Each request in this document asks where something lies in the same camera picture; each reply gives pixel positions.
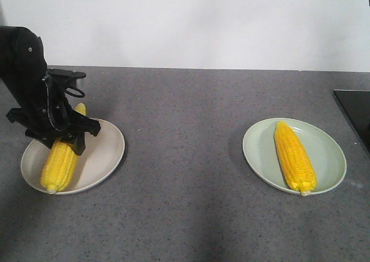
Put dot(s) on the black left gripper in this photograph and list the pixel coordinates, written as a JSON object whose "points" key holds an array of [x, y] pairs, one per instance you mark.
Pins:
{"points": [[44, 109]]}

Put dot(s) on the black gas stove top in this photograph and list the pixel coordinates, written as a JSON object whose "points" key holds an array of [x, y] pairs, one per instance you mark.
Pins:
{"points": [[355, 105]]}

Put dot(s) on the yellow corn cob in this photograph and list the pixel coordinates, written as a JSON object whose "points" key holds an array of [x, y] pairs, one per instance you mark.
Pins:
{"points": [[295, 164], [59, 168]]}

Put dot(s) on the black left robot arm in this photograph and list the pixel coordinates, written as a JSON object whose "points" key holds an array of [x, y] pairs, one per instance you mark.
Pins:
{"points": [[22, 52]]}

